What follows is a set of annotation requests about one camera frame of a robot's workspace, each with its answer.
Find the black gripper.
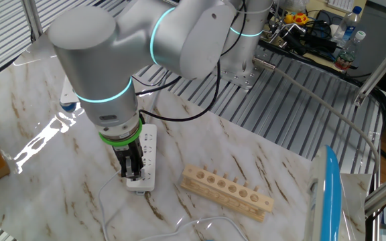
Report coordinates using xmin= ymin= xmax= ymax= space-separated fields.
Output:
xmin=113 ymin=137 xmax=146 ymax=181

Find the white power strip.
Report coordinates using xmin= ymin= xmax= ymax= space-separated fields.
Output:
xmin=125 ymin=123 xmax=158 ymax=195

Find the white lamp power cord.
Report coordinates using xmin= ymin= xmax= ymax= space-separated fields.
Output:
xmin=98 ymin=169 xmax=249 ymax=241

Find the blue white desk lamp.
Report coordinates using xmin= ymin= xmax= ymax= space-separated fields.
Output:
xmin=305 ymin=145 xmax=344 ymax=241

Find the wooden test tube rack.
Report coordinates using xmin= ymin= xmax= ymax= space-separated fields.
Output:
xmin=179 ymin=163 xmax=275 ymax=222

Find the yellow red toy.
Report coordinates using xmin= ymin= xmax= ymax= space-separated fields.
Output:
xmin=283 ymin=12 xmax=310 ymax=27

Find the green labelled water bottle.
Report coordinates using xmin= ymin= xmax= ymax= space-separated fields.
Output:
xmin=333 ymin=30 xmax=367 ymax=73

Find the blue capped water bottle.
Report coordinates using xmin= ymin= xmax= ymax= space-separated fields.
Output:
xmin=330 ymin=5 xmax=363 ymax=48

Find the green wrist adapter ring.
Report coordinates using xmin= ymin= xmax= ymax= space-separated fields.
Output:
xmin=98 ymin=118 xmax=143 ymax=147

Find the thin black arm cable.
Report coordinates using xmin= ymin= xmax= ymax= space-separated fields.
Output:
xmin=131 ymin=0 xmax=247 ymax=123

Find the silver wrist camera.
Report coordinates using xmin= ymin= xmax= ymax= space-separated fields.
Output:
xmin=60 ymin=75 xmax=80 ymax=113

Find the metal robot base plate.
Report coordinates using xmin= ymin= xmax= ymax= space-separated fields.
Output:
xmin=219 ymin=65 xmax=258 ymax=90

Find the aluminium frame post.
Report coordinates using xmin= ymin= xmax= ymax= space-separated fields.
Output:
xmin=21 ymin=0 xmax=44 ymax=43

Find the thick grey control cable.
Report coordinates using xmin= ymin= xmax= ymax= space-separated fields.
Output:
xmin=252 ymin=56 xmax=381 ymax=181

